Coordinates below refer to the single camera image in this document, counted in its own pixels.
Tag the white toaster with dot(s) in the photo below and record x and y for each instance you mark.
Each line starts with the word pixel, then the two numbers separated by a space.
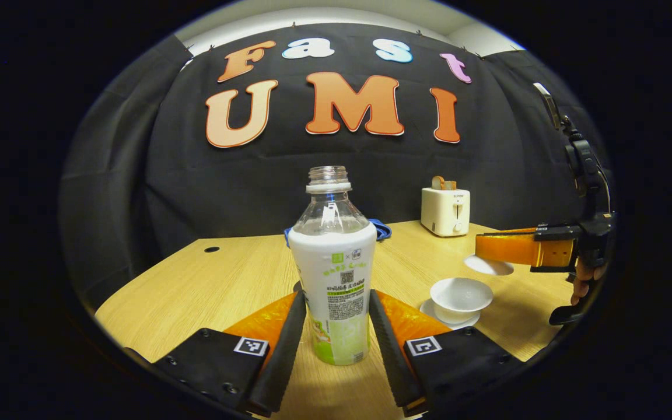
pixel 444 213

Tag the clear water bottle green label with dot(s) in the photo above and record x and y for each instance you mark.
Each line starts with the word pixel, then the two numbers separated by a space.
pixel 333 262

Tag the white teacup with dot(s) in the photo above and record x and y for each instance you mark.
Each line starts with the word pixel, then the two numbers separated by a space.
pixel 461 294

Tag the black backdrop cloth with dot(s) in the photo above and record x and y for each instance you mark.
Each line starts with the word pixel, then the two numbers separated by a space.
pixel 225 186

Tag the brown toast slice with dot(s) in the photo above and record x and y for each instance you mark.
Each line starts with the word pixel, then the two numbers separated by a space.
pixel 438 183
pixel 450 185

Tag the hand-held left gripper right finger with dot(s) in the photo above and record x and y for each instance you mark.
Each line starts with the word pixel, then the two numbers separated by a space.
pixel 385 350

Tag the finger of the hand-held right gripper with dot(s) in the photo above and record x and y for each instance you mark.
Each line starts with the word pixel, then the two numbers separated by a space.
pixel 557 231
pixel 505 248

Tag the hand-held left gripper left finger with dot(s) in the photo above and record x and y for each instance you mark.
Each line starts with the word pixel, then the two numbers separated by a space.
pixel 283 356

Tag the blue folded towel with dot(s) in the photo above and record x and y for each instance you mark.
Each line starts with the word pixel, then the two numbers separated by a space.
pixel 384 230

